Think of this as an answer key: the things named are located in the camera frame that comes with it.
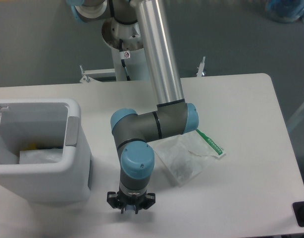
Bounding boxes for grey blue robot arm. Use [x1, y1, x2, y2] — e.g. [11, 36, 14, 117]
[67, 0, 199, 212]

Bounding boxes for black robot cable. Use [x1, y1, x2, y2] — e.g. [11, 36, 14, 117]
[118, 38, 131, 81]

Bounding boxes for white green plastic bag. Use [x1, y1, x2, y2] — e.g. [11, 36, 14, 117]
[150, 129, 226, 186]

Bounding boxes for crushed clear plastic bottle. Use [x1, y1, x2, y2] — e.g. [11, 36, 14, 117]
[123, 205, 136, 216]

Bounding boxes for white frame at right edge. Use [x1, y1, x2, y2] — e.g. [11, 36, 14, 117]
[287, 102, 304, 133]

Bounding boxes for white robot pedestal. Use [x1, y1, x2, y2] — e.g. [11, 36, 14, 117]
[101, 18, 150, 81]

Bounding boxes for white trash in can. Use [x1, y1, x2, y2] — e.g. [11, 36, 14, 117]
[19, 148, 63, 164]

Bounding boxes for white pedestal base frame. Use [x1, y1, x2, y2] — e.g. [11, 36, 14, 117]
[79, 56, 206, 83]

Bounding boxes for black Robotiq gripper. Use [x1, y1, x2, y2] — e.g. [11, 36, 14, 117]
[106, 190, 155, 214]

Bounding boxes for white trash can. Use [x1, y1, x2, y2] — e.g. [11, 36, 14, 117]
[0, 98, 92, 202]

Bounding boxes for blue plastic bag on floor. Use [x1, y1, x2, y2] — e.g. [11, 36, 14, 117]
[265, 0, 304, 23]

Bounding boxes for black device at table edge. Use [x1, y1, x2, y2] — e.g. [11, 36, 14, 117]
[293, 201, 304, 227]

